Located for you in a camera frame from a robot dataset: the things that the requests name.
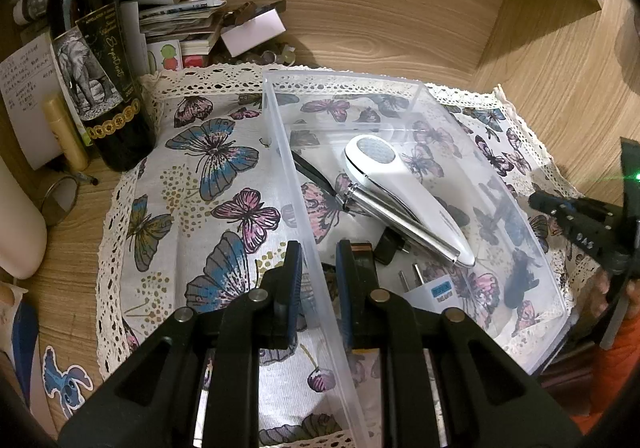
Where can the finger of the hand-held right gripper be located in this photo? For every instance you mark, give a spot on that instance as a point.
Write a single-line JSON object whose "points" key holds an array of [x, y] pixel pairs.
{"points": [[570, 223]]}

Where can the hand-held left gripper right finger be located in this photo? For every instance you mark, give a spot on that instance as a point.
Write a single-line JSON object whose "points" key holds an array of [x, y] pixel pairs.
{"points": [[345, 280]]}

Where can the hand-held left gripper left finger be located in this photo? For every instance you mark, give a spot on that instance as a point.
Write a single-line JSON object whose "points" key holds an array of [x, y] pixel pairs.
{"points": [[296, 278]]}

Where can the silver metal tool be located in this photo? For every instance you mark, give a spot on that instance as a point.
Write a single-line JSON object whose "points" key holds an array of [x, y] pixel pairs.
{"points": [[370, 203]]}

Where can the white charger plug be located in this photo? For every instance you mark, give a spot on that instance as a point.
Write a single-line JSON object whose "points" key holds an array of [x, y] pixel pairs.
{"points": [[435, 298]]}

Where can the white handheld electric device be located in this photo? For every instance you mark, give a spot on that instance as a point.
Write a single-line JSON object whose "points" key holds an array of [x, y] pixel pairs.
{"points": [[400, 188]]}

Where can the clear plastic storage box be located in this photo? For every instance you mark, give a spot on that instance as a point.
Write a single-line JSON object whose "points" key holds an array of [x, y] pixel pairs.
{"points": [[435, 107]]}

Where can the person's right forearm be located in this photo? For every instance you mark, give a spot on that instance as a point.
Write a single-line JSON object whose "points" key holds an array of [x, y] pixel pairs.
{"points": [[617, 373]]}

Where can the butterfly print lace tablecloth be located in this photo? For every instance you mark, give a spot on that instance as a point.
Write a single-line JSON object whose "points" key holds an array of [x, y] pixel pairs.
{"points": [[220, 208]]}

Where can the pile of coins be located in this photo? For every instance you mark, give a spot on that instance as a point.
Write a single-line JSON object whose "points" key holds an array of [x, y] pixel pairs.
{"points": [[262, 56]]}

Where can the small round mirror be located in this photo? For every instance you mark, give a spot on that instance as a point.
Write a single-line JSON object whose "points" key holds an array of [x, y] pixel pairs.
{"points": [[60, 198]]}

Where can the white paper card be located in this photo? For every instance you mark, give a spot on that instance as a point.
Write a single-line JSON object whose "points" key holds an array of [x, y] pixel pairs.
{"points": [[252, 30]]}

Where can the blue cartoon sticker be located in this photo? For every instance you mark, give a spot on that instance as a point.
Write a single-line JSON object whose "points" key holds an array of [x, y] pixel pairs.
{"points": [[60, 378]]}

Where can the yellow lip balm tube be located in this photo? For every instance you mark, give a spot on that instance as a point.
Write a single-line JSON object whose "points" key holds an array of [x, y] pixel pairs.
{"points": [[65, 137]]}

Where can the dark wine bottle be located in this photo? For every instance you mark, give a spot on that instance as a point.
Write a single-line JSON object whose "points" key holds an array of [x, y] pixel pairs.
{"points": [[100, 77]]}

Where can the cream plastic bottle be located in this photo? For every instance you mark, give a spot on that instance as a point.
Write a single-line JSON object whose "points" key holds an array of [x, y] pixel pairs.
{"points": [[20, 223]]}

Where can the blue white packet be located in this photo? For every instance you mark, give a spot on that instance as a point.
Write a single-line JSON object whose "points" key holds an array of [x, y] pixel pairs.
{"points": [[20, 333]]}

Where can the stack of magazines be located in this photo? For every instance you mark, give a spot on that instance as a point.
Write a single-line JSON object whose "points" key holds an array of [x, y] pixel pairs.
{"points": [[175, 17]]}

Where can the handwritten white paper note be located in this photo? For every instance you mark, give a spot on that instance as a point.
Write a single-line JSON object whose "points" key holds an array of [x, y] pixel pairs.
{"points": [[27, 92]]}

